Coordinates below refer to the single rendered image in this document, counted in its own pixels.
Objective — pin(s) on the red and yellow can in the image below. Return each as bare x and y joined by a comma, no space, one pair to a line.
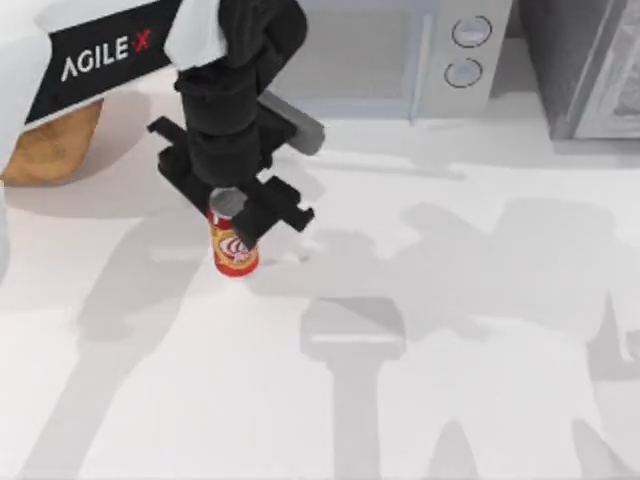
235,260

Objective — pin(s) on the pale microwave oven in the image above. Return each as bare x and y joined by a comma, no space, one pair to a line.
360,50

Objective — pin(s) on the round microwave knob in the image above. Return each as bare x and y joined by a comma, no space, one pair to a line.
471,29
464,73

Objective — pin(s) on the grey cabinet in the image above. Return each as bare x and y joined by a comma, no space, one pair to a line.
590,65

